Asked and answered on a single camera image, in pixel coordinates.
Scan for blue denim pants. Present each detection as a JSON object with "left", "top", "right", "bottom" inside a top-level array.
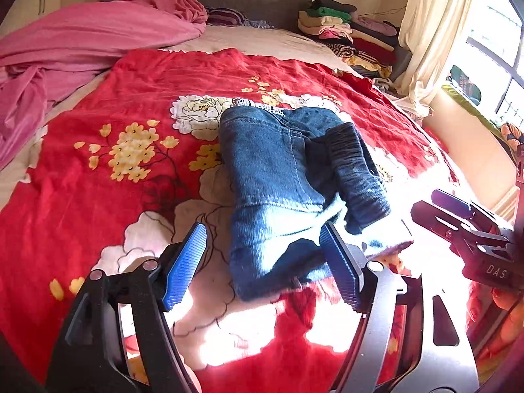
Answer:
[{"left": 219, "top": 97, "right": 414, "bottom": 303}]

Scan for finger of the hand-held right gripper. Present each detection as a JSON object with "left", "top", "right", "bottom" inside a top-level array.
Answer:
[
  {"left": 432, "top": 188, "right": 513, "bottom": 235},
  {"left": 410, "top": 200, "right": 509, "bottom": 251}
]

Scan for red floral blanket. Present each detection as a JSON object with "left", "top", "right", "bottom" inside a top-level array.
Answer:
[{"left": 0, "top": 48, "right": 492, "bottom": 393}]

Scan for pile of folded clothes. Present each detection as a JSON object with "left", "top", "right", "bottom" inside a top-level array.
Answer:
[{"left": 297, "top": 0, "right": 412, "bottom": 91}]

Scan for cream curtain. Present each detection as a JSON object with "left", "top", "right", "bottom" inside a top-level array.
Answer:
[{"left": 392, "top": 0, "right": 480, "bottom": 116}]

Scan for striped pillow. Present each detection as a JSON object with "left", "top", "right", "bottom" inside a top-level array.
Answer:
[{"left": 205, "top": 7, "right": 275, "bottom": 30}]

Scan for barred window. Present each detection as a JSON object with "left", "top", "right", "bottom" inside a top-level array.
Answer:
[{"left": 462, "top": 0, "right": 524, "bottom": 128}]

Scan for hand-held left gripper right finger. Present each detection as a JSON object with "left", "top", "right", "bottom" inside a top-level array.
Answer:
[{"left": 319, "top": 221, "right": 479, "bottom": 393}]

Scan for person's right hand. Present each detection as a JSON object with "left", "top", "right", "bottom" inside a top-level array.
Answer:
[{"left": 492, "top": 289, "right": 524, "bottom": 317}]

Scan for pink blanket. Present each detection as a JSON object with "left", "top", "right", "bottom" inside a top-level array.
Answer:
[{"left": 0, "top": 0, "right": 209, "bottom": 170}]

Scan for green patterned sill cloth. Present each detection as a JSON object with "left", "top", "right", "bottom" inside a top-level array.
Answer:
[{"left": 441, "top": 65, "right": 524, "bottom": 154}]

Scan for white wardrobe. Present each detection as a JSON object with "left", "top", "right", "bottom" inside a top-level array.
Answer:
[{"left": 0, "top": 0, "right": 68, "bottom": 35}]

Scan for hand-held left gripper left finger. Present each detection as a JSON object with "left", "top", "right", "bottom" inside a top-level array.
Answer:
[{"left": 45, "top": 223, "right": 208, "bottom": 393}]

